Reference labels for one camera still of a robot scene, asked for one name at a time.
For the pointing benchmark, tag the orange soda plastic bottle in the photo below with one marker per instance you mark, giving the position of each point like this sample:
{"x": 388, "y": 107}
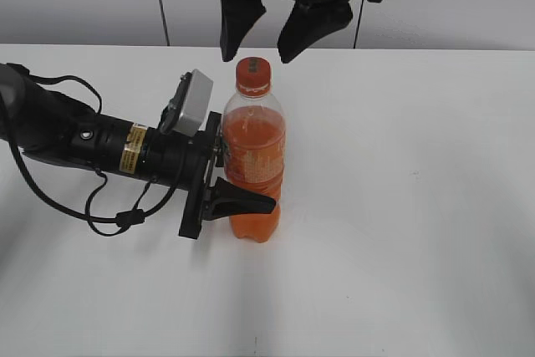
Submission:
{"x": 254, "y": 135}

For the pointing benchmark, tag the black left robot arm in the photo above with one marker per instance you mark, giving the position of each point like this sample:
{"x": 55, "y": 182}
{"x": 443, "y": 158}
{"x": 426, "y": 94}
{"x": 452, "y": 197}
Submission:
{"x": 180, "y": 153}

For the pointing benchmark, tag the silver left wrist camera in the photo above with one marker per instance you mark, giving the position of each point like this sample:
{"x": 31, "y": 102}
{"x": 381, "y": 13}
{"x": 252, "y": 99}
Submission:
{"x": 186, "y": 110}

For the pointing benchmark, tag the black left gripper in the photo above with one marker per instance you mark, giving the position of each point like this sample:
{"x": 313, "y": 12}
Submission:
{"x": 207, "y": 202}

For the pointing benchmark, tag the orange bottle cap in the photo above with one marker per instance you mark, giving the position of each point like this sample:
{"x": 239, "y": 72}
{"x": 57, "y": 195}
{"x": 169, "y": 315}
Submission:
{"x": 253, "y": 77}

